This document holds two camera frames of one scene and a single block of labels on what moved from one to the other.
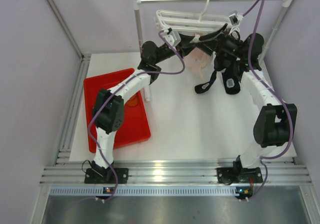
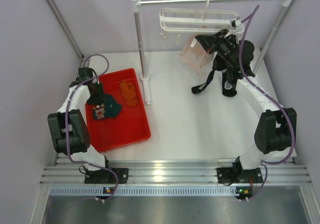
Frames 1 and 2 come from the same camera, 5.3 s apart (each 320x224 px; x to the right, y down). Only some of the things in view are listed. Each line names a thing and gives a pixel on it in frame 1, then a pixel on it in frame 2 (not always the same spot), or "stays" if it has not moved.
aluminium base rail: (275, 171) stays
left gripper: (185, 46) to (99, 98)
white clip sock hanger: (192, 21) stays
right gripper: (218, 44) stays
